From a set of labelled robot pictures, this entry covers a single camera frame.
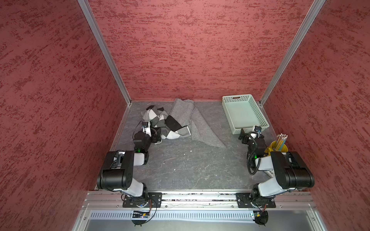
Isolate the black white checkered scarf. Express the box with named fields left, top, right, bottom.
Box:
left=141, top=105, right=191, bottom=140

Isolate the grey knitted scarf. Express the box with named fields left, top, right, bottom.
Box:
left=169, top=99, right=225, bottom=148

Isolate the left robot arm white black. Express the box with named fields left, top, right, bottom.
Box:
left=96, top=121, right=157, bottom=202

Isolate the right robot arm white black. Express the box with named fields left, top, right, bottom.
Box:
left=239, top=126, right=315, bottom=206

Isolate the light green plastic basket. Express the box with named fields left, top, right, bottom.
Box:
left=222, top=94, right=269, bottom=135

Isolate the yellow pencil cup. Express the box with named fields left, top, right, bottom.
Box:
left=265, top=141, right=289, bottom=154

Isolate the white printed cup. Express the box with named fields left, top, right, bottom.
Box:
left=264, top=170, right=275, bottom=178

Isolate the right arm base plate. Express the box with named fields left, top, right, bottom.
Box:
left=235, top=193, right=276, bottom=209

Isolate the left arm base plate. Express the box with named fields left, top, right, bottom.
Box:
left=122, top=192, right=163, bottom=209

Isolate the aluminium front rail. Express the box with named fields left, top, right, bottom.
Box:
left=82, top=190, right=317, bottom=211

